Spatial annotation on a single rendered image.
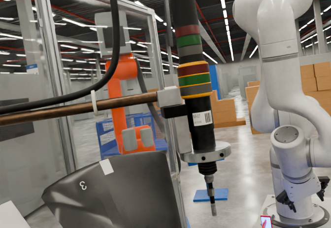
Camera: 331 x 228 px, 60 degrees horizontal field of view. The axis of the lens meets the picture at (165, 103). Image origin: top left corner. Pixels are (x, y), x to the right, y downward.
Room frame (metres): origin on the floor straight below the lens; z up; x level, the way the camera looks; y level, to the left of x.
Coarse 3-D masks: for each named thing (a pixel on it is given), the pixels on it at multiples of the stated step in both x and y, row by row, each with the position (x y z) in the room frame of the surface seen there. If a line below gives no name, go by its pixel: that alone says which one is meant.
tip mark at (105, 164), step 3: (99, 162) 0.52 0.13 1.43; (102, 162) 0.52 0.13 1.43; (105, 162) 0.52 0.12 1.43; (108, 162) 0.52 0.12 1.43; (102, 165) 0.51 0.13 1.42; (105, 165) 0.51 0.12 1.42; (108, 165) 0.51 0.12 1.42; (102, 168) 0.51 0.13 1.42; (105, 168) 0.51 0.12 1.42; (108, 168) 0.51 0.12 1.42; (111, 168) 0.51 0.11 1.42; (105, 171) 0.50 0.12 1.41; (108, 171) 0.50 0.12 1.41; (111, 171) 0.50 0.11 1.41; (105, 174) 0.50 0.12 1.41
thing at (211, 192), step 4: (208, 184) 0.39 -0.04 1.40; (208, 188) 0.39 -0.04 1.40; (212, 188) 0.39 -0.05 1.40; (208, 192) 0.39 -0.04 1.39; (212, 192) 0.39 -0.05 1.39; (212, 196) 0.39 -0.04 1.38; (212, 200) 0.39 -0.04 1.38; (212, 204) 0.39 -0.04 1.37; (212, 208) 0.39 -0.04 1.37; (212, 212) 0.39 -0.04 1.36; (216, 212) 0.39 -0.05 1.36
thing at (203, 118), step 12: (204, 96) 0.38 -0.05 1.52; (192, 108) 0.38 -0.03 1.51; (204, 108) 0.38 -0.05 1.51; (192, 120) 0.38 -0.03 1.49; (204, 120) 0.38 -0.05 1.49; (192, 132) 0.38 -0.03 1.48; (204, 132) 0.38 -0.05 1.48; (192, 144) 0.39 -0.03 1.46; (204, 144) 0.38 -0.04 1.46; (204, 168) 0.38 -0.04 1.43; (216, 168) 0.39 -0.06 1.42
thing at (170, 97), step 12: (168, 96) 0.37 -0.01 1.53; (168, 108) 0.37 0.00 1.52; (180, 108) 0.37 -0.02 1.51; (180, 120) 0.37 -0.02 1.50; (180, 132) 0.37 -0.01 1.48; (180, 144) 0.37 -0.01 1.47; (216, 144) 0.40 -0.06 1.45; (228, 144) 0.39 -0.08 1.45; (180, 156) 0.39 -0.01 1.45; (192, 156) 0.37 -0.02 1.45; (204, 156) 0.36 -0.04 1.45; (216, 156) 0.36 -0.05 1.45
